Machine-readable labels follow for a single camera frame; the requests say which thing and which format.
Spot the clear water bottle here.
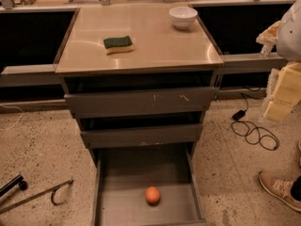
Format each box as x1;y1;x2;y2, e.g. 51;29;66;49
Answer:
261;44;274;57

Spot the tan shoe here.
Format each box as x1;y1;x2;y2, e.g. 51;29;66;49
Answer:
258;170;301;213

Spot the white bowl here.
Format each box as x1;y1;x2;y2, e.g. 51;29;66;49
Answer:
169;7;198;29

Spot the grey bottom drawer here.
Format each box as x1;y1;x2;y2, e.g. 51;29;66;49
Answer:
90;150;215;226

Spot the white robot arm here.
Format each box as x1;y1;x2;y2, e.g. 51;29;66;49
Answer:
256;0;301;121

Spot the black power cable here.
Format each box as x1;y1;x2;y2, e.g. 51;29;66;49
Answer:
230;86;280;152

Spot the grey middle drawer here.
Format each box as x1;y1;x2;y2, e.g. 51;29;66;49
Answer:
81;124;202;149

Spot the metal rod with hook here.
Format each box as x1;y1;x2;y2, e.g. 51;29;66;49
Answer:
0;179;73;215

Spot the grey drawer cabinet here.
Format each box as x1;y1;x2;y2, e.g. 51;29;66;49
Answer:
52;2;226;226

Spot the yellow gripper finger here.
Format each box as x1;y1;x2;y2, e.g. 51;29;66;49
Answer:
263;62;301;121
256;21;280;45

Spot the grey top drawer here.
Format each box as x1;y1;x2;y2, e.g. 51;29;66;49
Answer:
65;87;214;119

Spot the green yellow sponge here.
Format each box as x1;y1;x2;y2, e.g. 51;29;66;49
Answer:
103;36;134;55

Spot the white cable on floor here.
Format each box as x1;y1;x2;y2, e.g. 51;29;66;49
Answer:
0;103;25;131

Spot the black caster leg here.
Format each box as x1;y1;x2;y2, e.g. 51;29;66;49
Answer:
0;174;27;197

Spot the orange fruit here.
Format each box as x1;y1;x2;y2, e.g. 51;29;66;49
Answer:
145;186;161;204

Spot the grey drawer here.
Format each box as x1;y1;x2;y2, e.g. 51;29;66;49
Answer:
90;150;215;226
65;87;214;119
81;124;202;149

